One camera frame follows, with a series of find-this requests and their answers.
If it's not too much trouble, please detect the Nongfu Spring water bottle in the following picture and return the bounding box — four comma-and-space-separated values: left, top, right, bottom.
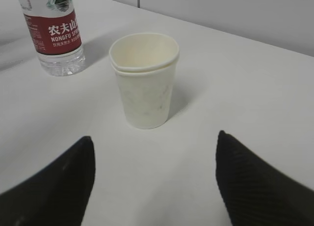
19, 0, 85, 76

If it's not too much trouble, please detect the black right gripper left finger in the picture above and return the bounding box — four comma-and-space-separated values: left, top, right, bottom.
0, 136, 95, 226

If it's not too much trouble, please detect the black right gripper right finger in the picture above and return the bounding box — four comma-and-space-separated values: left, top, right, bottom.
215, 130, 314, 226

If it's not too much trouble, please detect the white paper cup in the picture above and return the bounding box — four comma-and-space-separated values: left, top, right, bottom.
109, 32, 180, 129

